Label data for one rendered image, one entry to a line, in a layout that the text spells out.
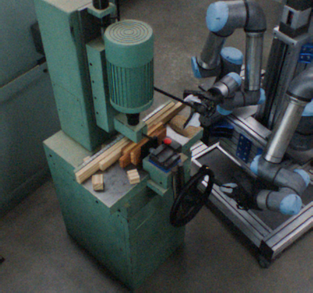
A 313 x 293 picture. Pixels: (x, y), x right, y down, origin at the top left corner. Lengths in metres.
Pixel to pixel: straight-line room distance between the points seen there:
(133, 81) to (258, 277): 1.48
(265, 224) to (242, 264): 0.28
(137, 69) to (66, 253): 1.45
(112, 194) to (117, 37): 0.62
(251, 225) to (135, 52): 1.37
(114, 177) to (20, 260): 1.10
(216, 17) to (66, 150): 0.91
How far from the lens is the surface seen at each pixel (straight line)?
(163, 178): 1.70
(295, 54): 2.01
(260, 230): 2.46
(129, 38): 1.48
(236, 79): 1.90
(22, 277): 2.62
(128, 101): 1.59
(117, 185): 1.73
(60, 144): 2.06
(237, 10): 1.81
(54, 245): 2.68
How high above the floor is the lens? 2.26
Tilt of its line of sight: 45 degrees down
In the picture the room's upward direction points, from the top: straight up
